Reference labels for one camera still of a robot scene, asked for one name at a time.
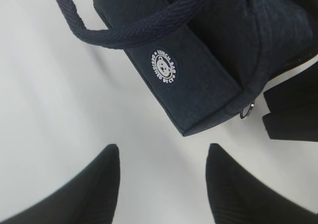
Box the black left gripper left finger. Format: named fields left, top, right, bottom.
left=3, top=144, right=120, bottom=224

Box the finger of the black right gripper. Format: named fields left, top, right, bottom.
left=262, top=112, right=318, bottom=142
left=264, top=63, right=318, bottom=113

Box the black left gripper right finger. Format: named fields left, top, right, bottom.
left=206, top=144, right=318, bottom=224

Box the dark blue lunch bag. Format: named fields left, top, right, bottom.
left=56, top=0, right=318, bottom=137

